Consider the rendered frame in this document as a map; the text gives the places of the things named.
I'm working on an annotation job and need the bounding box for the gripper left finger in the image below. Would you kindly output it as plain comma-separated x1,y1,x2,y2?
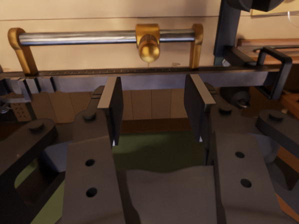
0,76,126,224

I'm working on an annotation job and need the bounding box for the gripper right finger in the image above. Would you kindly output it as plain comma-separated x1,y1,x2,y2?
183,74,299,224

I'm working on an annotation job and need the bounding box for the grey main poise block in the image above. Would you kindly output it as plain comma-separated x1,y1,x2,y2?
15,77,33,104

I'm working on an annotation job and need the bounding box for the dark grey graduated steelyard beam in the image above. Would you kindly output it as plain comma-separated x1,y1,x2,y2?
0,65,281,99

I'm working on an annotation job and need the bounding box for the dark steel beam loop guide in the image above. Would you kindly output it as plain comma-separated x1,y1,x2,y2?
254,45,293,101

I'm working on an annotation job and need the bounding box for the brass fine poise with knob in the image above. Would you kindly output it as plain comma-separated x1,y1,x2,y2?
135,23,161,64

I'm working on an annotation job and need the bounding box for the tan wooden panel base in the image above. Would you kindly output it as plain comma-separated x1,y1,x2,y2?
30,88,188,123

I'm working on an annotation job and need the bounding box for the green mat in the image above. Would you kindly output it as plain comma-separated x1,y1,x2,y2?
13,130,207,224

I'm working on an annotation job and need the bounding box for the polished steel rod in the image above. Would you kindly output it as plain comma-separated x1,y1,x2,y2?
18,28,196,47

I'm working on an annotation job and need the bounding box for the brown wooden tray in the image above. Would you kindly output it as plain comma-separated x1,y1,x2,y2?
236,37,299,67

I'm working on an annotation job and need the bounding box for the dark blue steel pillar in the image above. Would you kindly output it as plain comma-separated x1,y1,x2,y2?
213,0,258,67

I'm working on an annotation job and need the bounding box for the dark round weight with ring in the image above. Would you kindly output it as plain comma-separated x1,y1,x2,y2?
219,87,251,110

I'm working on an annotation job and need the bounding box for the brass rod bracket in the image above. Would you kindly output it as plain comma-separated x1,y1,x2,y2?
188,23,204,70
7,27,40,76

